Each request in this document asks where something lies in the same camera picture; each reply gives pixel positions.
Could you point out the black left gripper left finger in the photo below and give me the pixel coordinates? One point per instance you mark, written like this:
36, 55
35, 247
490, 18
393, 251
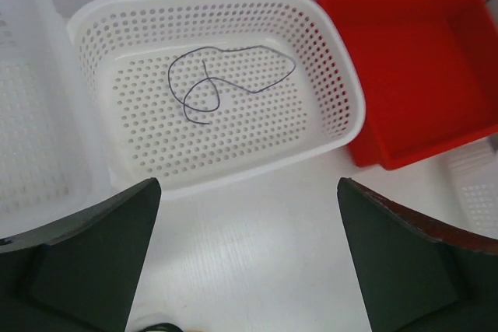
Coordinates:
81, 272

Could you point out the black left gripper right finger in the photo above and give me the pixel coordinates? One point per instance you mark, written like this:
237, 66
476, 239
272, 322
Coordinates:
417, 273

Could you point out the translucent white square-hole basket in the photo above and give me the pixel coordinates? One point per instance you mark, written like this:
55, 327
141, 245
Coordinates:
52, 157

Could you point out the white basket on right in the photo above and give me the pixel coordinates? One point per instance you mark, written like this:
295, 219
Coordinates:
473, 173

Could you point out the red plastic tray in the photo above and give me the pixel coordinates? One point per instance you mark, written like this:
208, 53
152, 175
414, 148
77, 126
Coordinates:
428, 69

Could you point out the white round-hole basket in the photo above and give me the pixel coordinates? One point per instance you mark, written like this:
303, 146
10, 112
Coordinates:
201, 93

